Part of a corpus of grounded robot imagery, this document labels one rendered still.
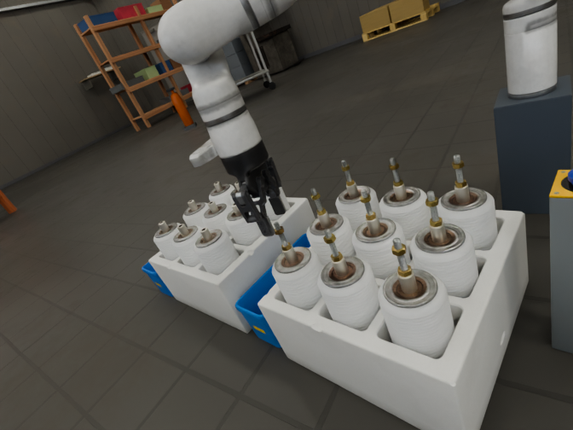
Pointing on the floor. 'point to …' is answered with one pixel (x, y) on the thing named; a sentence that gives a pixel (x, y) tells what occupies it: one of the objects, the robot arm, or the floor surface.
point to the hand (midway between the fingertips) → (273, 217)
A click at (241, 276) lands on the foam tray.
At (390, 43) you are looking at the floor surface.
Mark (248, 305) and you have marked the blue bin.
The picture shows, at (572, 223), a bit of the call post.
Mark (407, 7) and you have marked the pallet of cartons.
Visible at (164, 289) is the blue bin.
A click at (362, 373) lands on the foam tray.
